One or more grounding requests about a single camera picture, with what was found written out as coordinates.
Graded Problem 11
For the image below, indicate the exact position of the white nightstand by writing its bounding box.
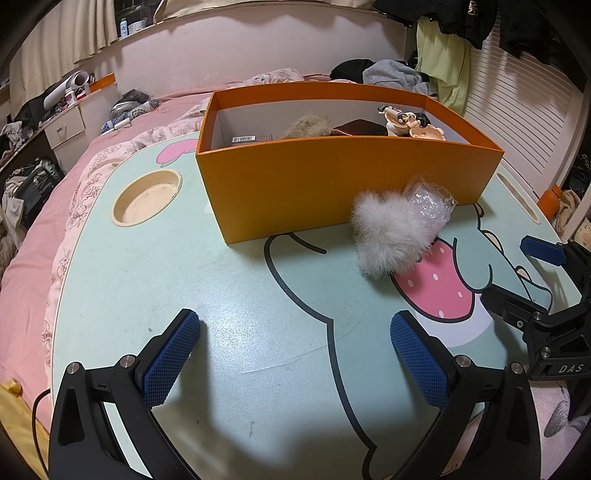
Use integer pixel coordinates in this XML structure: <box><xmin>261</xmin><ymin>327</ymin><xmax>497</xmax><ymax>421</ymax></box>
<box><xmin>44</xmin><ymin>98</ymin><xmax>100</xmax><ymax>151</ymax></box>

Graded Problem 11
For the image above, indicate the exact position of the small orange box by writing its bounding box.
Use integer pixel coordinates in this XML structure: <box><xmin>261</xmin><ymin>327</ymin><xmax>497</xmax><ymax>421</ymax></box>
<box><xmin>89</xmin><ymin>72</ymin><xmax>116</xmax><ymax>96</ymax></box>

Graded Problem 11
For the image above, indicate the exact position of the brown fluffy pouch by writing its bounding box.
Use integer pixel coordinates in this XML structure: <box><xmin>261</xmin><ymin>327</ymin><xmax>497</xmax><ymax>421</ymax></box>
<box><xmin>279</xmin><ymin>114</ymin><xmax>334</xmax><ymax>141</ymax></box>

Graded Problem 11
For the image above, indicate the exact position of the yellow-green hanging cloth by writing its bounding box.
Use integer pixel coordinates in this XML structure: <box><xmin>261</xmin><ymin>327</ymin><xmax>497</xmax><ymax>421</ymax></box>
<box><xmin>415</xmin><ymin>18</ymin><xmax>472</xmax><ymax>116</ymax></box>

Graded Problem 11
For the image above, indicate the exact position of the patterned cloth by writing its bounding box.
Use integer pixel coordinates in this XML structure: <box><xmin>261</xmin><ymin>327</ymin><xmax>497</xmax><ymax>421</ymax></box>
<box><xmin>102</xmin><ymin>99</ymin><xmax>163</xmax><ymax>135</ymax></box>

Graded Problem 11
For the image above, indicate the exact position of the black cable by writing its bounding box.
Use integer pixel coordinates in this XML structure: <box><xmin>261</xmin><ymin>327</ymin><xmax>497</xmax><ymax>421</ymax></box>
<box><xmin>31</xmin><ymin>387</ymin><xmax>52</xmax><ymax>468</ymax></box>

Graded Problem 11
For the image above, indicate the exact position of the beige cloth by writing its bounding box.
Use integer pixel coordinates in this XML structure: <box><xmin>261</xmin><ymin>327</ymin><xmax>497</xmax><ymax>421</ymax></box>
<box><xmin>554</xmin><ymin>188</ymin><xmax>583</xmax><ymax>232</ymax></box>

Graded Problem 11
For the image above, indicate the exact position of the orange bottle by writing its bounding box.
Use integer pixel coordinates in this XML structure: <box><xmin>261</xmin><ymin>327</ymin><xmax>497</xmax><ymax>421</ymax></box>
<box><xmin>537</xmin><ymin>185</ymin><xmax>564</xmax><ymax>218</ymax></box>

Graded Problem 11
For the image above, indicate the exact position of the orange cardboard box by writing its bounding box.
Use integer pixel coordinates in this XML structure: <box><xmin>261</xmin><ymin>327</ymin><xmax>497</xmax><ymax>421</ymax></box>
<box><xmin>195</xmin><ymin>82</ymin><xmax>505</xmax><ymax>246</ymax></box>

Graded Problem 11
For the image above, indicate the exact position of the black hanging garment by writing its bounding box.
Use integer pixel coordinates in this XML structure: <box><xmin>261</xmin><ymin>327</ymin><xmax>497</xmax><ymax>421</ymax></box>
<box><xmin>372</xmin><ymin>0</ymin><xmax>500</xmax><ymax>49</ymax></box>
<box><xmin>499</xmin><ymin>0</ymin><xmax>583</xmax><ymax>85</ymax></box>

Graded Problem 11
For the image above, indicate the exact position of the disassembled doll figure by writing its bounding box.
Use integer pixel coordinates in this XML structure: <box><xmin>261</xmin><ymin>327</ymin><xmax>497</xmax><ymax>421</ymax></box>
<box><xmin>378</xmin><ymin>104</ymin><xmax>448</xmax><ymax>140</ymax></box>

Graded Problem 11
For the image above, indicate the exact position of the yellow cloth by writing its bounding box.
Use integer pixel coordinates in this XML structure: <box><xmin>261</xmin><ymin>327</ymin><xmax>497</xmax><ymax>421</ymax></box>
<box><xmin>0</xmin><ymin>377</ymin><xmax>48</xmax><ymax>445</ymax></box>

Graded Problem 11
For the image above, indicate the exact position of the grey cloth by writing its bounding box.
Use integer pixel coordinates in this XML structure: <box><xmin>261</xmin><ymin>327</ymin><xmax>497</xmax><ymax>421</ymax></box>
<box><xmin>362</xmin><ymin>60</ymin><xmax>440</xmax><ymax>98</ymax></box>

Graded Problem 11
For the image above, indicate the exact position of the white hair dryer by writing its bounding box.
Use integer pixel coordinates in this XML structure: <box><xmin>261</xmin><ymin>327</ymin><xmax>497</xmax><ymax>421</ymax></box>
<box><xmin>42</xmin><ymin>70</ymin><xmax>96</xmax><ymax>110</ymax></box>

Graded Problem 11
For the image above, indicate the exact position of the pink bed sheet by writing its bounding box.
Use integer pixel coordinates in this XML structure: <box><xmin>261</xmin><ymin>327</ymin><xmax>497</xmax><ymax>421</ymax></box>
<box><xmin>0</xmin><ymin>90</ymin><xmax>214</xmax><ymax>435</ymax></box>

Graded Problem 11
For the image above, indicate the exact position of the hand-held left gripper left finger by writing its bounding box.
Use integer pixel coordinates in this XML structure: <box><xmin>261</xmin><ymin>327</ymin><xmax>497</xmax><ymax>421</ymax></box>
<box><xmin>48</xmin><ymin>308</ymin><xmax>202</xmax><ymax>480</ymax></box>

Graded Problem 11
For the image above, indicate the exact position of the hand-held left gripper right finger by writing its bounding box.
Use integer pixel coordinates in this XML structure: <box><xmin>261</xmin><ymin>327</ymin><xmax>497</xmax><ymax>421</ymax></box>
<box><xmin>390</xmin><ymin>310</ymin><xmax>541</xmax><ymax>480</ymax></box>

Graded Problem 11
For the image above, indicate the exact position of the cream curtain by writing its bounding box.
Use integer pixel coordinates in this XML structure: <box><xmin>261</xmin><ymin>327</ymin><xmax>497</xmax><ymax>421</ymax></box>
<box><xmin>8</xmin><ymin>0</ymin><xmax>163</xmax><ymax>105</ymax></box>

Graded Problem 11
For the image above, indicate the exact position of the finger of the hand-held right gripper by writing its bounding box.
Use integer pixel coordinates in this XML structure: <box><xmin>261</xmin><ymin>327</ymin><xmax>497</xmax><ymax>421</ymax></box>
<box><xmin>480</xmin><ymin>285</ymin><xmax>551</xmax><ymax>334</ymax></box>
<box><xmin>520</xmin><ymin>235</ymin><xmax>583</xmax><ymax>269</ymax></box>

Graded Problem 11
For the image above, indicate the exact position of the white fluffy pompom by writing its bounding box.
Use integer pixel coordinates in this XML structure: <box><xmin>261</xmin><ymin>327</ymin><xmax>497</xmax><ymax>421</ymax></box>
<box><xmin>348</xmin><ymin>191</ymin><xmax>440</xmax><ymax>280</ymax></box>

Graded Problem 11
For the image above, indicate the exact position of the pile of dark clothes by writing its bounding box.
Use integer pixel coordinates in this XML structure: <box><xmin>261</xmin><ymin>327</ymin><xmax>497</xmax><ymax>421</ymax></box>
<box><xmin>0</xmin><ymin>156</ymin><xmax>66</xmax><ymax>250</ymax></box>

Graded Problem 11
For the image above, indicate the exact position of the brown card box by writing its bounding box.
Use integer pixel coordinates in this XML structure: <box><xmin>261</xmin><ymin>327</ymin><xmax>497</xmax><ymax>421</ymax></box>
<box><xmin>229</xmin><ymin>134</ymin><xmax>274</xmax><ymax>148</ymax></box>

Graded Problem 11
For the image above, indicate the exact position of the clear plastic wrap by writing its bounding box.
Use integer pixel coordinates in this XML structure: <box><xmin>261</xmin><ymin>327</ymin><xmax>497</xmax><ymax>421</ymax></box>
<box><xmin>405</xmin><ymin>174</ymin><xmax>458</xmax><ymax>241</ymax></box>

